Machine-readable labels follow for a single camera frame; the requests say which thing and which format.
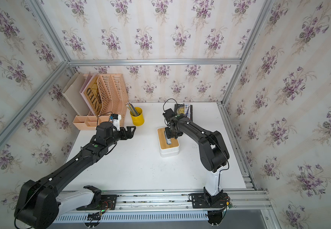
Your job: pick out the yellow metal pencil bucket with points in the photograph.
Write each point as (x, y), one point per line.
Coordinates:
(137, 120)

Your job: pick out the pink folder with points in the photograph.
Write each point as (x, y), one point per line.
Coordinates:
(88, 94)

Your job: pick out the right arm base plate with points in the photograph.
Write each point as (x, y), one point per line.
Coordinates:
(205, 201)

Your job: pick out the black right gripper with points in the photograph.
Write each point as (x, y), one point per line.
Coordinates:
(167, 134)

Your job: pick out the black paperback book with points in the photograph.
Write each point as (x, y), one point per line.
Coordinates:
(179, 109)

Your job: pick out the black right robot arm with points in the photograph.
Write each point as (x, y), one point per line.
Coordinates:
(213, 152)

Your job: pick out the brown lettered magazine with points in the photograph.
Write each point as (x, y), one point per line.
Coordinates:
(96, 89)

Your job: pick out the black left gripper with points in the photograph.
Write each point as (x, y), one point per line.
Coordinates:
(129, 134)

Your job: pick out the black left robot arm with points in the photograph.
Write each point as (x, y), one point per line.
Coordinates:
(40, 202)

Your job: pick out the white tissue box base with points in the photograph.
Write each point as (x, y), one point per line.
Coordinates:
(169, 150)

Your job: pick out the aluminium rail frame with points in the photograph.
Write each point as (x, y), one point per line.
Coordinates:
(172, 206)

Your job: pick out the pencils in yellow bucket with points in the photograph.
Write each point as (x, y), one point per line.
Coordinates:
(132, 109)

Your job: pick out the beige cardboard folder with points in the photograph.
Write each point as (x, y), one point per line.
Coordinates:
(71, 92)

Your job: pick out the white blue pencil box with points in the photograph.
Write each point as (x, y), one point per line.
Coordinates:
(187, 110)

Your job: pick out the white tissue box lid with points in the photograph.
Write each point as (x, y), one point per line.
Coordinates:
(166, 144)

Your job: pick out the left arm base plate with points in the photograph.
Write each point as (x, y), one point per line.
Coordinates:
(105, 202)

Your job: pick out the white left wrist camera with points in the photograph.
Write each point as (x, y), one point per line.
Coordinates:
(116, 119)

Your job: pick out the beige plastic desk organizer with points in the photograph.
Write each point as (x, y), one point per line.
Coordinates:
(114, 98)

